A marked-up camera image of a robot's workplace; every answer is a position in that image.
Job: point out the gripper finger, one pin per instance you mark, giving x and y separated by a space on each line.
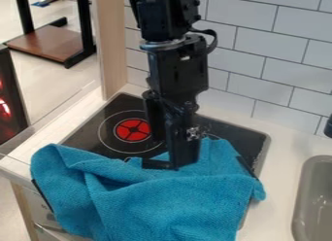
154 117
183 144

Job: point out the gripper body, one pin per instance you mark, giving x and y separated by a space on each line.
177 71

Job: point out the blue cloth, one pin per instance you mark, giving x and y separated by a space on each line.
151 199

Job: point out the toy stove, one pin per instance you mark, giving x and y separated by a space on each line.
121 128

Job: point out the toy sink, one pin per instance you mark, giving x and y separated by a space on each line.
314 202

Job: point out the black computer case, red light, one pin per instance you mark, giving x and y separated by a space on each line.
9 99

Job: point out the black desk frame, wooden base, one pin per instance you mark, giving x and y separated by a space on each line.
54 41

